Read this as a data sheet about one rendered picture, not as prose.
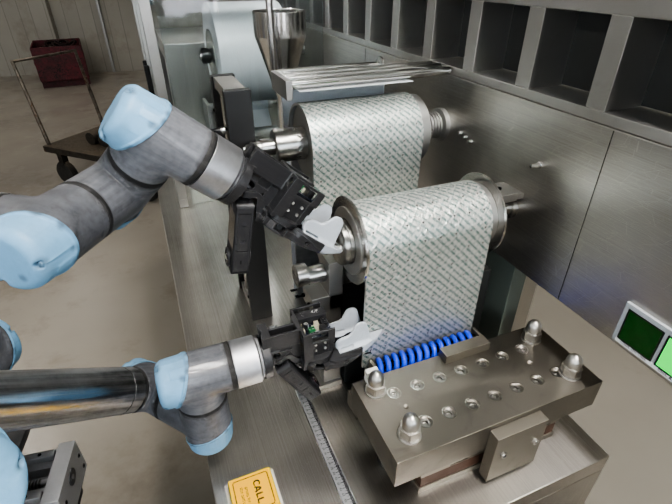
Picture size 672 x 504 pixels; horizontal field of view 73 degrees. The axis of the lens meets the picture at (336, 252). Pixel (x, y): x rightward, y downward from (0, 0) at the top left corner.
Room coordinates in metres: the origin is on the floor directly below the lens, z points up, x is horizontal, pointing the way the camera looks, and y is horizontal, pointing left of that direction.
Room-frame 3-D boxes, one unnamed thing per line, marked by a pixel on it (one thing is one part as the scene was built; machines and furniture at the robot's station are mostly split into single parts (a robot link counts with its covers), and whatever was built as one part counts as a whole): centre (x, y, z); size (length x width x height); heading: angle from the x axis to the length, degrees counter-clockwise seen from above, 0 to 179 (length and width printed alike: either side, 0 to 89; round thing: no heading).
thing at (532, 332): (0.64, -0.37, 1.05); 0.04 x 0.04 x 0.04
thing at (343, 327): (0.59, -0.03, 1.11); 0.09 x 0.03 x 0.06; 113
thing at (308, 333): (0.54, 0.06, 1.12); 0.12 x 0.08 x 0.09; 112
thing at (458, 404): (0.54, -0.24, 1.00); 0.40 x 0.16 x 0.06; 112
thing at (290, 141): (0.86, 0.09, 1.34); 0.06 x 0.06 x 0.06; 22
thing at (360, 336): (0.56, -0.04, 1.11); 0.09 x 0.03 x 0.06; 111
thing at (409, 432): (0.43, -0.11, 1.05); 0.04 x 0.04 x 0.04
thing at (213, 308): (1.52, 0.30, 0.88); 2.52 x 0.66 x 0.04; 22
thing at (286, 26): (1.35, 0.15, 1.50); 0.14 x 0.14 x 0.06
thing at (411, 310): (0.63, -0.16, 1.11); 0.23 x 0.01 x 0.18; 112
